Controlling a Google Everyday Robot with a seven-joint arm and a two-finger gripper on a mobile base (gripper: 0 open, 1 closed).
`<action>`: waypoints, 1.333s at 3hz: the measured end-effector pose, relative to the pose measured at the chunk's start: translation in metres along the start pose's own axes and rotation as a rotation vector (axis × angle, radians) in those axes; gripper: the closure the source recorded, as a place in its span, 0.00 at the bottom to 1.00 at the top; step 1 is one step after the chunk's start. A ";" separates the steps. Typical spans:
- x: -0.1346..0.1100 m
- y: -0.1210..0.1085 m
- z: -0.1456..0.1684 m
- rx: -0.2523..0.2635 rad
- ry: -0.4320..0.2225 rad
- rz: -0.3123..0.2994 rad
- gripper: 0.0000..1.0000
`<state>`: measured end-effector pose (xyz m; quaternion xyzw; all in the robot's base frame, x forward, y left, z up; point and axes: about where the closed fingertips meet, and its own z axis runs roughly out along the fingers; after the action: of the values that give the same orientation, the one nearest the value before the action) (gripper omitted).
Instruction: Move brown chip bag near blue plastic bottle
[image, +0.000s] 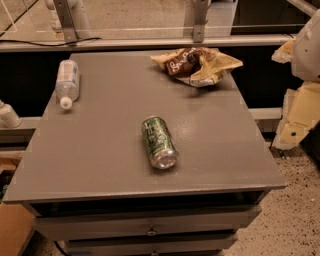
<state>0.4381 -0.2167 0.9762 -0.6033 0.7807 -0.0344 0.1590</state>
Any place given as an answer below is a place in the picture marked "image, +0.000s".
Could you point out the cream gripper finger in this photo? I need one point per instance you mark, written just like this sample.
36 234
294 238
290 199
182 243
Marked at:
284 54

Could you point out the grey metal bracket left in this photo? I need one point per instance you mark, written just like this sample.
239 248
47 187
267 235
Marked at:
66 21

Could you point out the clear plastic water bottle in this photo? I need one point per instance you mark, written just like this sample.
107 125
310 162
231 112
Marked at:
67 83

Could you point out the grey drawer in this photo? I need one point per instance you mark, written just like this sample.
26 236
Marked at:
147 223
150 246

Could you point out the lower grey drawer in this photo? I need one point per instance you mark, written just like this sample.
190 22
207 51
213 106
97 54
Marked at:
150 246

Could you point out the grey metal bracket right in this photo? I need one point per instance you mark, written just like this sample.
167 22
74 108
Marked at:
195 19

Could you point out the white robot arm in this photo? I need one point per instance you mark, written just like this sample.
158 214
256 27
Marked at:
305 64

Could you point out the green soda can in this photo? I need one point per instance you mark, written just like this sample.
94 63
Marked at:
159 144

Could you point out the upper grey drawer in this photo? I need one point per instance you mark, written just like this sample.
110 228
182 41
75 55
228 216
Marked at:
147 223

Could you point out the grey metal bracket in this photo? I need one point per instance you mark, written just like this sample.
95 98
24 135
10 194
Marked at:
66 21
195 19

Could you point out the brown chip bag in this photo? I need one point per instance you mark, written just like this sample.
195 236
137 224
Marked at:
197 66

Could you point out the brown cardboard box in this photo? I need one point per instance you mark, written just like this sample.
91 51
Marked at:
15 229

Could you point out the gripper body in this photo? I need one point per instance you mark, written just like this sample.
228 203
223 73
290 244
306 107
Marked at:
307 55

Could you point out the white pipe at left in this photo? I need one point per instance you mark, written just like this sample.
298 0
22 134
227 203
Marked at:
8 115

